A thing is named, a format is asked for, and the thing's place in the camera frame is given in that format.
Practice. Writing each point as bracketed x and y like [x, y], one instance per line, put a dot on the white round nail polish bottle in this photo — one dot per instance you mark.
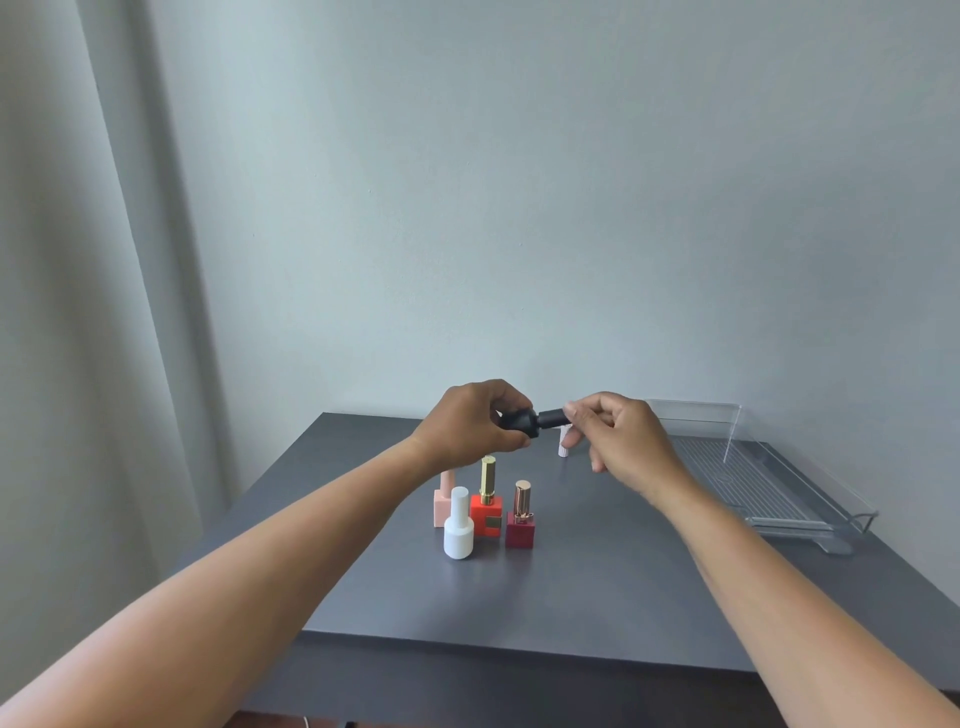
[458, 532]

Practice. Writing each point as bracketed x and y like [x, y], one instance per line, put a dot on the person's right forearm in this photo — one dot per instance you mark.
[795, 607]

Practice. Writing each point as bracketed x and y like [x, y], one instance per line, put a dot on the small white nail polish bottle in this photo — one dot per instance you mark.
[564, 447]

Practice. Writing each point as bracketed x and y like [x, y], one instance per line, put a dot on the person's right hand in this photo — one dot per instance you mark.
[637, 446]

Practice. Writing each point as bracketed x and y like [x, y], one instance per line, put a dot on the black nail polish bottle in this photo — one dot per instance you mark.
[536, 421]

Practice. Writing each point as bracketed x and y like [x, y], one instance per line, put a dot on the orange bottle with gold cap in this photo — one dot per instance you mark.
[486, 514]

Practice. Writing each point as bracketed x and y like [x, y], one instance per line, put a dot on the dark red bottle, rose-gold cap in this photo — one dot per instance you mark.
[520, 531]

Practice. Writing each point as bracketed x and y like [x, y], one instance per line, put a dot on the person's left thumb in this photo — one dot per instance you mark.
[511, 442]

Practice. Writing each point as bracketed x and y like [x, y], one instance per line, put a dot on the clear plastic tray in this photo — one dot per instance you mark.
[757, 480]

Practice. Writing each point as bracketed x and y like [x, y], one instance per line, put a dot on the person's left forearm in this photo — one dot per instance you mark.
[225, 600]

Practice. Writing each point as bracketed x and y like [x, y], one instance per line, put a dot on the person's left hand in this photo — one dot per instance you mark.
[457, 424]

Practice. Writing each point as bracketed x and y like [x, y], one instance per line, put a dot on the pink nail polish bottle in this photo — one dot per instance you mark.
[440, 506]

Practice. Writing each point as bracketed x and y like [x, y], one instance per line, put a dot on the person's right thumb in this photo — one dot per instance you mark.
[583, 420]

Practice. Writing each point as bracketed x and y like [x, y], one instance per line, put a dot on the white curtain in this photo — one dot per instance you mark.
[82, 337]

